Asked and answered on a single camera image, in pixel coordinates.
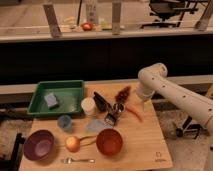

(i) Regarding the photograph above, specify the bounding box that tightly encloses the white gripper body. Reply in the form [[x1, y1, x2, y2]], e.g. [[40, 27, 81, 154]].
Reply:
[[136, 90, 154, 110]]

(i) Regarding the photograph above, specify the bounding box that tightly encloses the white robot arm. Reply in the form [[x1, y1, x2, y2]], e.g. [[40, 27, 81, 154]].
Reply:
[[136, 63, 213, 132]]

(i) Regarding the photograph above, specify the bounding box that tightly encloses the red bowl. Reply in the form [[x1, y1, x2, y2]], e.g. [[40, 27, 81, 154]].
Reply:
[[96, 129, 123, 156]]

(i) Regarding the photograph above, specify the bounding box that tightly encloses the purple bowl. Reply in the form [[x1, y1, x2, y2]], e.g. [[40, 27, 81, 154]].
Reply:
[[23, 130, 55, 161]]

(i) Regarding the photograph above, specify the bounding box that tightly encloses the brown pinecone brush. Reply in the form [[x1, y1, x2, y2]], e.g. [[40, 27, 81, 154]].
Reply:
[[115, 86, 131, 103]]

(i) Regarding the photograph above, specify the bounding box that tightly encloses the black stand base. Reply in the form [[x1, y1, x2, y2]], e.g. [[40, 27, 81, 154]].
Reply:
[[175, 116, 195, 137]]

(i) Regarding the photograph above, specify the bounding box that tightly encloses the white cup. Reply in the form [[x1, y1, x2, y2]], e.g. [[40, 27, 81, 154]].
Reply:
[[81, 97, 95, 115]]

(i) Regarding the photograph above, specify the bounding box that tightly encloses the clear plastic lid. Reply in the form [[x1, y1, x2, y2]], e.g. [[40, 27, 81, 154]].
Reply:
[[86, 119, 105, 133]]

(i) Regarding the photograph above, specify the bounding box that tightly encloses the gold spoon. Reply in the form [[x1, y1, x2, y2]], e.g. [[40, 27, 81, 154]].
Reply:
[[80, 135, 96, 146]]

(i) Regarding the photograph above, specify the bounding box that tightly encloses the blue plastic cup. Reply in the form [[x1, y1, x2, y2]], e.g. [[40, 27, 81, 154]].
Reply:
[[57, 115, 71, 132]]

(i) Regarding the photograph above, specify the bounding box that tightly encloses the black office chair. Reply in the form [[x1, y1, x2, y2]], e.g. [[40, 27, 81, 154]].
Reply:
[[141, 0, 198, 29]]

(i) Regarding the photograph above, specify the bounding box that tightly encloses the yellow onion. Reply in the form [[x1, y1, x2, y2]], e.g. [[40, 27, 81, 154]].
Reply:
[[65, 136, 80, 152]]

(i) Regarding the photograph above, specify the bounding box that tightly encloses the red apple background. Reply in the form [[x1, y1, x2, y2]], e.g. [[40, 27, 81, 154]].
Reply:
[[81, 23, 93, 31]]

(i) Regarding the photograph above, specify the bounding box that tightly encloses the green plastic tray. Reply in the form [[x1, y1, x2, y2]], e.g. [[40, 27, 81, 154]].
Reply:
[[27, 80, 84, 118]]

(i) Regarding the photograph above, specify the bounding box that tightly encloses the blue sponge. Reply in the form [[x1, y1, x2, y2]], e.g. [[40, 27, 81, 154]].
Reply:
[[44, 93, 59, 109]]

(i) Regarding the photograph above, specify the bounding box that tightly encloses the silver fork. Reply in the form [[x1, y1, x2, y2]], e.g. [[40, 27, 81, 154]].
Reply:
[[62, 158, 95, 164]]

